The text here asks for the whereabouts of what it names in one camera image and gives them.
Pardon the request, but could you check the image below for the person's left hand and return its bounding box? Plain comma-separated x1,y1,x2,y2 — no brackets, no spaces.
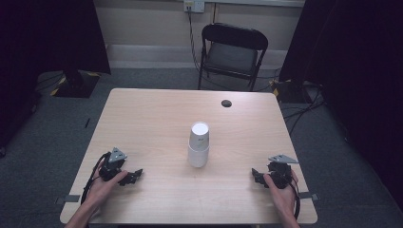
85,170,129,207

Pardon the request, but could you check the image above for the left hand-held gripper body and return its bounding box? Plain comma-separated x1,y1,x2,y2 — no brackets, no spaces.
99,146,128,182

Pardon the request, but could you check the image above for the person's right hand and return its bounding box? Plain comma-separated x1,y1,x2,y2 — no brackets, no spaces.
262,170,299,213

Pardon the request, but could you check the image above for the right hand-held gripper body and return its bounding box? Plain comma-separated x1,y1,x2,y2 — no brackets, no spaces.
266,154,299,190

